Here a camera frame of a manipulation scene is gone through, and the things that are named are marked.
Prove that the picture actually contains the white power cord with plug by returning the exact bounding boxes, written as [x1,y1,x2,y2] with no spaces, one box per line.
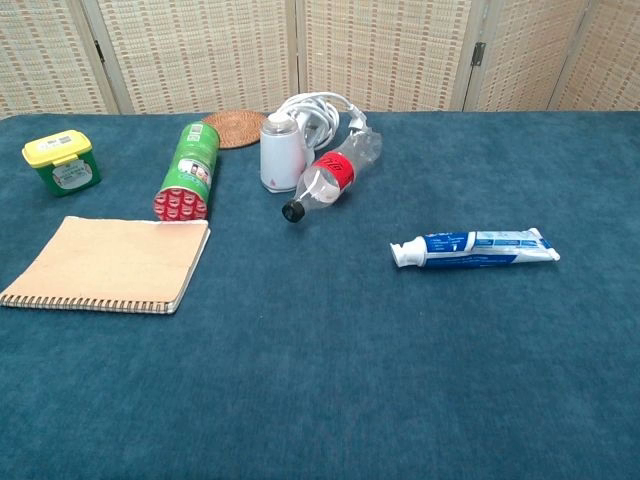
[277,92,369,151]

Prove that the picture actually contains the green cylindrical snack can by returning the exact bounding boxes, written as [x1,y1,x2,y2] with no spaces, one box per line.
[153,122,221,223]

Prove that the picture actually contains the blue white toothpaste tube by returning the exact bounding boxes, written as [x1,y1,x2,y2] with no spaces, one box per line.
[389,227,561,270]

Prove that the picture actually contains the green box yellow lid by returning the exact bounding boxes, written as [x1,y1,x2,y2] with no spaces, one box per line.
[21,129,103,197]

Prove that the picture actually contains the woven folding screen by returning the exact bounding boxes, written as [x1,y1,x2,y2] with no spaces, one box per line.
[0,0,640,120]

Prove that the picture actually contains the blue table cloth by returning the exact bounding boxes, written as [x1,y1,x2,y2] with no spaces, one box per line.
[0,110,640,480]

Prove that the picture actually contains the clear bottle red label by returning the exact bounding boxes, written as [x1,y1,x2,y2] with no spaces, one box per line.
[281,127,384,223]

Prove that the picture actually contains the tan spiral notebook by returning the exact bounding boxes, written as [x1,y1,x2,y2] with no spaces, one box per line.
[0,215,212,316]

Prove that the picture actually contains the round woven rattan coaster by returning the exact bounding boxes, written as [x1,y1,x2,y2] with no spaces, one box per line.
[201,110,269,150]

